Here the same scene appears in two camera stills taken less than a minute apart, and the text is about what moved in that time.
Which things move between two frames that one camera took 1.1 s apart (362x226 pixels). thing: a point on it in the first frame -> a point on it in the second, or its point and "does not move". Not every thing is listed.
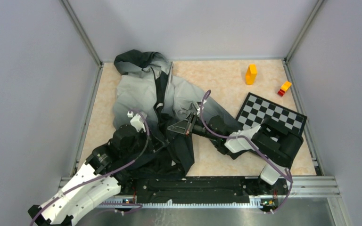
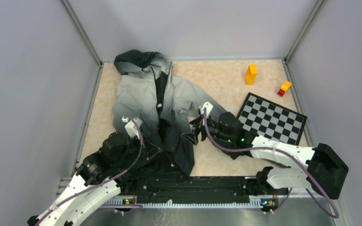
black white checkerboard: (255, 109) does not move
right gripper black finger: (180, 127) -> (193, 138)
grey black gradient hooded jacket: (152, 98) does not move
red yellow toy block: (284, 87) does not move
